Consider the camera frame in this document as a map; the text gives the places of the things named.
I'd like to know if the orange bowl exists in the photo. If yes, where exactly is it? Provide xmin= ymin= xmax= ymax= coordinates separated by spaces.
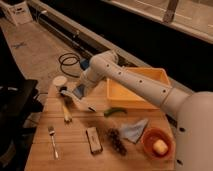
xmin=141 ymin=127 xmax=174 ymax=161

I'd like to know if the black chair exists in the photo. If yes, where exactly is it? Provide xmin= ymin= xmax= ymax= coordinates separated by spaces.
xmin=0 ymin=80 xmax=43 ymax=171

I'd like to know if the silver fork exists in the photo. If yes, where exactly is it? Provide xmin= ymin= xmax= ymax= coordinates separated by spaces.
xmin=48 ymin=126 xmax=59 ymax=159

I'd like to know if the yellow plastic bin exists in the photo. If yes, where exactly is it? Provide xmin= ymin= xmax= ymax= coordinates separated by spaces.
xmin=107 ymin=67 xmax=170 ymax=109

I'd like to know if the black coiled cable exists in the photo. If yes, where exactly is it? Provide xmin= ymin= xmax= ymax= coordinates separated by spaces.
xmin=58 ymin=52 xmax=82 ymax=79

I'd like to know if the grey blue cloth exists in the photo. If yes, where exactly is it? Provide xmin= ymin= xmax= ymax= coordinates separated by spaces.
xmin=119 ymin=119 xmax=148 ymax=143

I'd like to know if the white paper cup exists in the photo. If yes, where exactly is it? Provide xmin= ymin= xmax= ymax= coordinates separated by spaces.
xmin=52 ymin=76 xmax=67 ymax=90

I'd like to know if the blue sponge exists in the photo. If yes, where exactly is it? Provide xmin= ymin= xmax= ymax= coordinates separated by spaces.
xmin=73 ymin=84 xmax=85 ymax=99

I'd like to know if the purple grape bunch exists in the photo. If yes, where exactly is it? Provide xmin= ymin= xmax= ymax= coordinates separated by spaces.
xmin=107 ymin=128 xmax=127 ymax=156

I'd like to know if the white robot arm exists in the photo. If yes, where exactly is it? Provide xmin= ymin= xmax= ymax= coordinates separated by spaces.
xmin=80 ymin=51 xmax=213 ymax=171

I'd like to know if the brown whiteboard eraser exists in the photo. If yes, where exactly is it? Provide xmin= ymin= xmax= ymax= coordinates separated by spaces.
xmin=86 ymin=127 xmax=103 ymax=155

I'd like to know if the green chili pepper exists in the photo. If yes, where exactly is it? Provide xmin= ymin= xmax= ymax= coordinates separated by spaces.
xmin=104 ymin=107 xmax=127 ymax=117

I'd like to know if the white cardboard box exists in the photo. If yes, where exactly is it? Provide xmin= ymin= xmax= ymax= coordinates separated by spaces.
xmin=0 ymin=0 xmax=33 ymax=26

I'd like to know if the yellow lemon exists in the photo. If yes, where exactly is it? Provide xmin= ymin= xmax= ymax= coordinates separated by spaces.
xmin=153 ymin=139 xmax=168 ymax=155

